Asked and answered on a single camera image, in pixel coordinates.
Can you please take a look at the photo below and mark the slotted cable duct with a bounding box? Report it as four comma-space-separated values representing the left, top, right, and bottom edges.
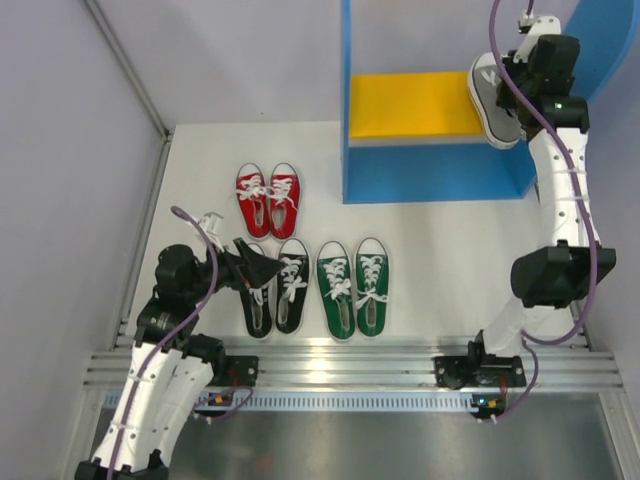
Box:
196, 389, 479, 413

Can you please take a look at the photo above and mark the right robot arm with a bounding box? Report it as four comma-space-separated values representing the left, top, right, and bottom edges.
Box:
464, 33, 617, 397

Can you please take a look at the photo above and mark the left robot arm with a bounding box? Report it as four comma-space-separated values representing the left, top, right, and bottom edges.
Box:
74, 239, 284, 479

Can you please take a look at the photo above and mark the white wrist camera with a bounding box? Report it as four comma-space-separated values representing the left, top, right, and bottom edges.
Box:
514, 14, 562, 63
198, 212, 224, 243

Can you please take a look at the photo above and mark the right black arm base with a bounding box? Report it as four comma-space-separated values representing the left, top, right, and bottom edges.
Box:
434, 355, 527, 390

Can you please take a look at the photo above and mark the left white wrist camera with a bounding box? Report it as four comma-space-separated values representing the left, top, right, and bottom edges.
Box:
198, 212, 224, 243

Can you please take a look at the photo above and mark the green sneaker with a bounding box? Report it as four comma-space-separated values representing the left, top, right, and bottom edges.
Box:
316, 240, 355, 341
354, 237, 390, 338

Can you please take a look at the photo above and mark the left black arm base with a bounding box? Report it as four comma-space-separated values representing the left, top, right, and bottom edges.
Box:
209, 355, 259, 387

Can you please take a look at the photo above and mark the aluminium mounting rail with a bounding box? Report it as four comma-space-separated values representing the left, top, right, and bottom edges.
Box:
82, 335, 626, 396

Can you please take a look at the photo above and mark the black sneaker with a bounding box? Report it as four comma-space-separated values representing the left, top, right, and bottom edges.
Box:
276, 238, 311, 335
239, 263, 273, 340

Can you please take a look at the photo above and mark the left red sneaker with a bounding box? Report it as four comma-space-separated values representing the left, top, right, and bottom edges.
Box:
235, 163, 271, 240

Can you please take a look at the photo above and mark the red sneaker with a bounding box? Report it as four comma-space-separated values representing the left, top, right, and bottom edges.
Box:
268, 162, 302, 241
235, 163, 271, 240

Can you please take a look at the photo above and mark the yellow shelf board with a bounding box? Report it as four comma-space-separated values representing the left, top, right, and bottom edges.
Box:
348, 71, 483, 141

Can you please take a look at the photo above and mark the right red sneaker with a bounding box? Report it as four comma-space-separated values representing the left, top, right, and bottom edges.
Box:
268, 162, 302, 241

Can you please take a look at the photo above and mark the grey sneaker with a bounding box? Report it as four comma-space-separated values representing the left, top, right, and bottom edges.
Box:
467, 52, 521, 150

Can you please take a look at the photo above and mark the aluminium corner post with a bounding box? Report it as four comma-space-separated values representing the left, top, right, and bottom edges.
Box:
82, 0, 174, 144

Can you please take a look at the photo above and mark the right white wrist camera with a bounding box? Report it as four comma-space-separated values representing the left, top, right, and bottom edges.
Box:
514, 14, 562, 63

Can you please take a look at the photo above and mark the blue shoe shelf frame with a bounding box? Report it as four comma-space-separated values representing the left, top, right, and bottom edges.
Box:
340, 0, 640, 205

